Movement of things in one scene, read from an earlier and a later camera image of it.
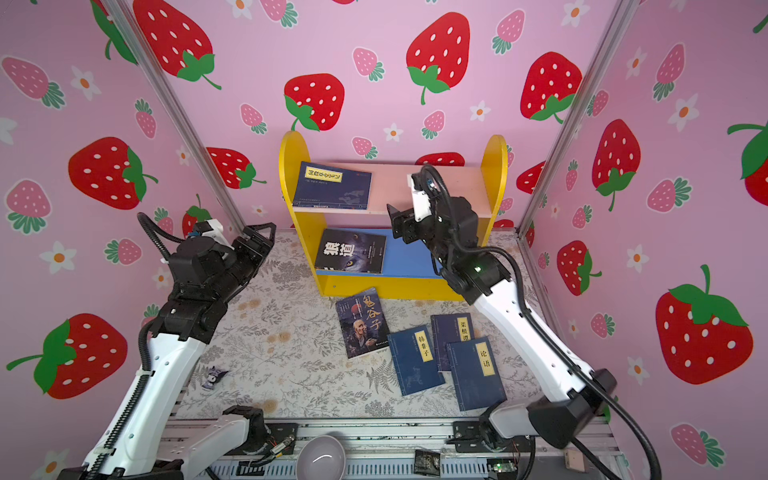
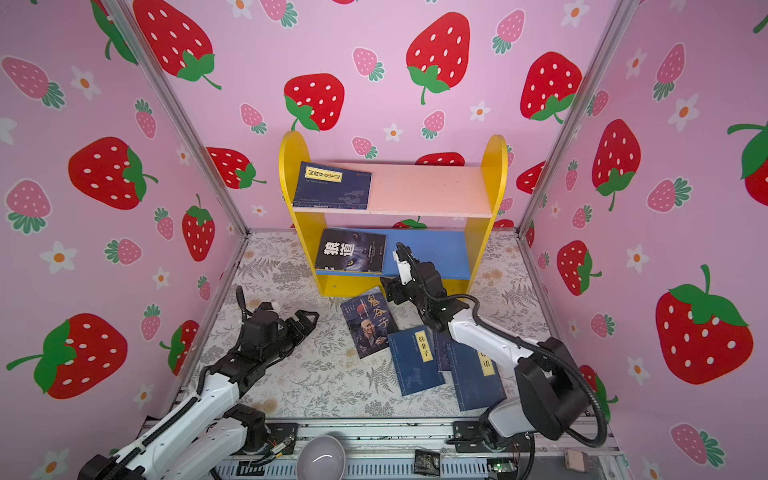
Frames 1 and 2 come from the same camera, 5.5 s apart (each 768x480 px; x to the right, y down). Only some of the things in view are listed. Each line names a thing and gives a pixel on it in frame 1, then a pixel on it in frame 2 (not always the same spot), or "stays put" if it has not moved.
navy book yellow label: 321,185 stays put
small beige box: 575,460 stays put
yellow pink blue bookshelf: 341,210 stays put
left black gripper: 255,245 to 308,326
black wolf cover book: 348,251 stays put
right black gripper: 402,219 to 393,285
